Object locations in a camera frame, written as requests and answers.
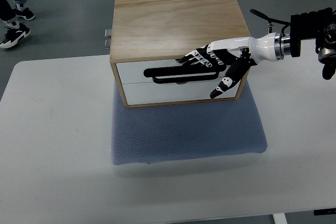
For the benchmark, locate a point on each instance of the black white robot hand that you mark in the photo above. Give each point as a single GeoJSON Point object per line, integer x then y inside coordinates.
{"type": "Point", "coordinates": [240, 54]}

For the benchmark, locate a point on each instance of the white drawer black handle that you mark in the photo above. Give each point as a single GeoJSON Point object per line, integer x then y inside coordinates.
{"type": "Point", "coordinates": [171, 71]}

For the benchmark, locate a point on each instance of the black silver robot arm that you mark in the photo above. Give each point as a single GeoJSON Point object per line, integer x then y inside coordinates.
{"type": "Point", "coordinates": [318, 25]}

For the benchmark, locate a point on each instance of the wooden drawer cabinet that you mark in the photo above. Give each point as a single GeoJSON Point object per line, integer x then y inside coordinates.
{"type": "Point", "coordinates": [151, 30]}

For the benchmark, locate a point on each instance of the white lower drawer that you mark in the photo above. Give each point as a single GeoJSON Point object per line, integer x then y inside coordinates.
{"type": "Point", "coordinates": [150, 92]}

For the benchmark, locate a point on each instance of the blue mesh cushion mat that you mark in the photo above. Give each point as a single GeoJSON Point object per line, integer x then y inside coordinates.
{"type": "Point", "coordinates": [185, 131]}

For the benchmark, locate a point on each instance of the silver metal clamp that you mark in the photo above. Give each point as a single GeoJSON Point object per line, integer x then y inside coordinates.
{"type": "Point", "coordinates": [107, 36]}

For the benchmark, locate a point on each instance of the white table leg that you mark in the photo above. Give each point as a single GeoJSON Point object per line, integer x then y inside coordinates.
{"type": "Point", "coordinates": [279, 218]}

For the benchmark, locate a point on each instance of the black table control panel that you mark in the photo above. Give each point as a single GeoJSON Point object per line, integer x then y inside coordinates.
{"type": "Point", "coordinates": [321, 212]}

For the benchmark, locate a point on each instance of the black white sneaker far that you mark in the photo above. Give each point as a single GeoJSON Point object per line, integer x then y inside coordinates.
{"type": "Point", "coordinates": [22, 11]}

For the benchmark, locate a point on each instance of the black white sneaker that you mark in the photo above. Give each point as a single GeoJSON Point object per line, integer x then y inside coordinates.
{"type": "Point", "coordinates": [22, 11]}
{"type": "Point", "coordinates": [14, 35]}

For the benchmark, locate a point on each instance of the black white sneaker near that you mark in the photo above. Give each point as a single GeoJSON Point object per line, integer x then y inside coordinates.
{"type": "Point", "coordinates": [14, 35]}

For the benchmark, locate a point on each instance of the dark trouser leg near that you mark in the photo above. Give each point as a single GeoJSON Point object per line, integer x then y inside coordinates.
{"type": "Point", "coordinates": [7, 13]}

